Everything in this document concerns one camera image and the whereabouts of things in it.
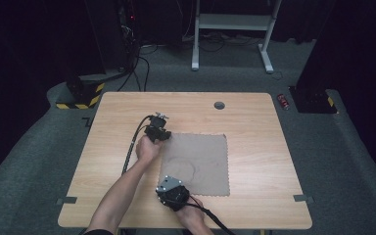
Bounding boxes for dark equipment rack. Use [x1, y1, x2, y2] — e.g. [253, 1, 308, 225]
[117, 0, 142, 71]

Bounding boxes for hand-held gripper cable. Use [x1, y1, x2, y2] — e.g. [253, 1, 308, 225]
[120, 115, 153, 175]
[185, 195, 238, 235]

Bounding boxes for grey tape strip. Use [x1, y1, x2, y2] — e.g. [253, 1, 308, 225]
[293, 194, 315, 204]
[56, 196, 78, 206]

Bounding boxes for person's left hand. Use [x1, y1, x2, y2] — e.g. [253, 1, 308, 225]
[135, 134, 165, 165]

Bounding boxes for black floor cable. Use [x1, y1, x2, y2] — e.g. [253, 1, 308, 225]
[138, 56, 151, 93]
[117, 57, 142, 93]

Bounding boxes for yellow black striped base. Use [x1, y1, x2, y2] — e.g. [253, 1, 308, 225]
[55, 81, 107, 111]

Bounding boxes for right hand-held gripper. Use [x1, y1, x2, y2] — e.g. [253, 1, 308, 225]
[155, 175, 191, 212]

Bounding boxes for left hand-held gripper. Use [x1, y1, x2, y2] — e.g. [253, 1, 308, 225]
[143, 112, 173, 145]

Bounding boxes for left hand-held gripper cable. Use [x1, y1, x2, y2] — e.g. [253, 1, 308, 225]
[120, 115, 153, 175]

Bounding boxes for right hand-held gripper cable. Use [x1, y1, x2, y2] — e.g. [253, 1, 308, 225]
[185, 195, 238, 235]

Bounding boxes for black base with yellow tape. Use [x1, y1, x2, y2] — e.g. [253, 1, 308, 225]
[288, 85, 339, 115]

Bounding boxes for grey checked cleaning cloth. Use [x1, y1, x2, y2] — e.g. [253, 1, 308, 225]
[158, 131, 231, 198]

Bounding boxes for red can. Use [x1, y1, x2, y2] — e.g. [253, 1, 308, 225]
[276, 93, 291, 111]

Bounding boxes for white metal stand frame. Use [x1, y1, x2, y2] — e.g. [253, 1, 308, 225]
[190, 0, 284, 74]

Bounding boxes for person's right hand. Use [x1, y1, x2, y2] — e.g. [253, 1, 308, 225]
[175, 196, 208, 230]

